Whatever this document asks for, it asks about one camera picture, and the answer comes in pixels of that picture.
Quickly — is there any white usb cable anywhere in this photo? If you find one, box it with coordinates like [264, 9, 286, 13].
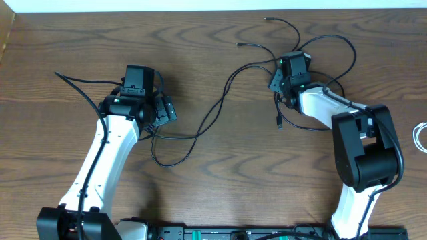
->
[412, 121, 427, 154]

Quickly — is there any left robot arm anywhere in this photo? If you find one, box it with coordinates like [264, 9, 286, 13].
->
[36, 65, 177, 239]

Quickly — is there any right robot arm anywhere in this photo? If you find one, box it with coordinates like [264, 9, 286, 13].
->
[269, 51, 403, 239]

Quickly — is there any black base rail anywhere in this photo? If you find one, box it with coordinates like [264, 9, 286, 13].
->
[147, 224, 409, 240]

